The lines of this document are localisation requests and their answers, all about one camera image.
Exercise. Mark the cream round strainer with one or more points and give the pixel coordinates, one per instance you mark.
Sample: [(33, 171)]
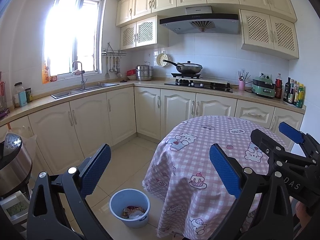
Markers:
[(161, 57)]

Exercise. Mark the cream kitchen base cabinets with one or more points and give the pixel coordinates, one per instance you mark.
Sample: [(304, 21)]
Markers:
[(87, 120)]

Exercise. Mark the green plastic bottle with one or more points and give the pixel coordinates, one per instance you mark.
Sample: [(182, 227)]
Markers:
[(300, 97)]

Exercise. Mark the white wall socket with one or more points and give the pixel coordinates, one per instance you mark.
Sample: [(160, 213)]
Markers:
[(265, 75)]

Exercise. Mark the wok with lid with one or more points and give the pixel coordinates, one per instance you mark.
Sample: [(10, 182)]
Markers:
[(188, 67)]

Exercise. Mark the bundle of chopsticks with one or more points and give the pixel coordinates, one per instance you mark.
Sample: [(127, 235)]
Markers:
[(242, 76)]

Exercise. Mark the purple utensil stand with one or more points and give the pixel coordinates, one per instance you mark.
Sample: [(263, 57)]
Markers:
[(3, 113)]

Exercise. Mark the dark glass bottle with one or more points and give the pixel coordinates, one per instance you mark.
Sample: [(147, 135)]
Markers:
[(291, 93), (286, 91)]

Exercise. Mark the steel steamer pot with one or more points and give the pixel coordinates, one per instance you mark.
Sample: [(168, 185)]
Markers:
[(144, 73)]

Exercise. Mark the orange bottle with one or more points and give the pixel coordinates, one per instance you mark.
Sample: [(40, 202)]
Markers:
[(45, 75)]

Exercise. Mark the cream lattice door cabinet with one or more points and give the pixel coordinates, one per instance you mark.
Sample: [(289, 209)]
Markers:
[(270, 32), (140, 32)]

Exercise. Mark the dark bottle red cap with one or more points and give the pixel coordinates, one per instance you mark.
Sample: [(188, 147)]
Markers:
[(278, 87)]

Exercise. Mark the red kitchen utensil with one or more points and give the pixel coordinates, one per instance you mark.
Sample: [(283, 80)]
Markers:
[(2, 90)]

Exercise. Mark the dark red snack wrapper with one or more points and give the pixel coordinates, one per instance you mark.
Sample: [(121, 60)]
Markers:
[(131, 208)]

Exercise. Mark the steel kitchen faucet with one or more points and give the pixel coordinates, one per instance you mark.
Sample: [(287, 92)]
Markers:
[(82, 80)]

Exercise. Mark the person's right hand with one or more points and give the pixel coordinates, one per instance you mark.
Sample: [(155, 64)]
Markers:
[(303, 217)]

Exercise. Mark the metal wall utensil rack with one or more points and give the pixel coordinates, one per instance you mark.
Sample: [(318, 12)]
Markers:
[(113, 52)]

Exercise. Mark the clear jar white lid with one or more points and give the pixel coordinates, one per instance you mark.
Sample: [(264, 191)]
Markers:
[(17, 87)]

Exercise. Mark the grey range hood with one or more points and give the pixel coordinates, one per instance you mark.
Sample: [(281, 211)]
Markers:
[(200, 23)]

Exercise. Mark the pink checkered tablecloth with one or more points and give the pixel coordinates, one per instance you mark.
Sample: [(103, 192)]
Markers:
[(200, 155)]

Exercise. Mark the green electric cooker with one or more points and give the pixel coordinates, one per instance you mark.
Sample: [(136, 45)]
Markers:
[(262, 87)]

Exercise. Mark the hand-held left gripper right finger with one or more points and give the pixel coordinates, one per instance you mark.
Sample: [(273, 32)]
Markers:
[(225, 170)]

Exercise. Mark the steel kitchen sink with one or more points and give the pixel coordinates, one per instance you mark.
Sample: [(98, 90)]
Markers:
[(82, 90)]

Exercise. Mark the red bowl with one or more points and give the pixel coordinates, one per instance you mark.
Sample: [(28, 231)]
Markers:
[(131, 72)]

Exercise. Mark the slim brown bottle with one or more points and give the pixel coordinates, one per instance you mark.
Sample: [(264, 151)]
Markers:
[(296, 92)]

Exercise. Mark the teal box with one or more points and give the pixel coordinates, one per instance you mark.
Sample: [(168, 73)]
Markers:
[(22, 99)]

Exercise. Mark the white paper packaging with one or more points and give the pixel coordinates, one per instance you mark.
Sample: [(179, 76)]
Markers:
[(137, 215)]

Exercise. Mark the black gas stove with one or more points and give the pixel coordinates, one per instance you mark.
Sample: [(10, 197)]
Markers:
[(212, 87)]

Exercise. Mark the blue plastic trash bin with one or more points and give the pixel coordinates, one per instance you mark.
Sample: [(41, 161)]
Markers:
[(117, 205)]

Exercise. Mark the kitchen window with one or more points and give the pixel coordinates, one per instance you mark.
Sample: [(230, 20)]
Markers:
[(72, 35)]

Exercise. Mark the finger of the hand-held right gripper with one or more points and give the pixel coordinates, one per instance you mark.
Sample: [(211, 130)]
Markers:
[(262, 140), (290, 132)]

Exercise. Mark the pink chopstick holder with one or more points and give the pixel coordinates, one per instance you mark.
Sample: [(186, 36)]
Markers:
[(241, 85)]

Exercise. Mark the steel rice cooker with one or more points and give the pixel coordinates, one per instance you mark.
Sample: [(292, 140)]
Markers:
[(12, 167)]

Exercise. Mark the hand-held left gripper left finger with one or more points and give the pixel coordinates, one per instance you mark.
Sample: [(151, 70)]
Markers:
[(97, 167)]

